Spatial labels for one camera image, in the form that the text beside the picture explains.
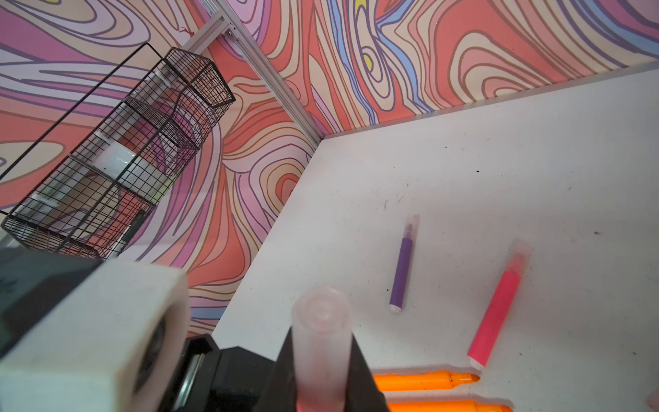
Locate orange highlighter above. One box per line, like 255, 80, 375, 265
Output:
373, 371, 481, 391
387, 400, 513, 412

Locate left black wire basket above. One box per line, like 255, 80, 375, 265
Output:
2, 48, 235, 259

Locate purple highlighter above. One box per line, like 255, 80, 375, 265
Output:
389, 238, 414, 313

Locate orange highlighter top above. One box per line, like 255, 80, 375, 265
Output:
373, 371, 481, 391

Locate pink highlighter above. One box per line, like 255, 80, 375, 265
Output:
468, 270, 521, 370

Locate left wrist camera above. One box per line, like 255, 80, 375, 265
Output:
1, 248, 190, 411

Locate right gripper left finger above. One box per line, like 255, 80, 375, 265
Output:
253, 329, 296, 412

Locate black marker in basket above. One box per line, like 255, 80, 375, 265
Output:
112, 210, 147, 257

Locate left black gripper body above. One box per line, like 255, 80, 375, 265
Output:
158, 334, 275, 411

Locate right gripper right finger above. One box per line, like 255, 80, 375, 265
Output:
347, 336, 389, 412

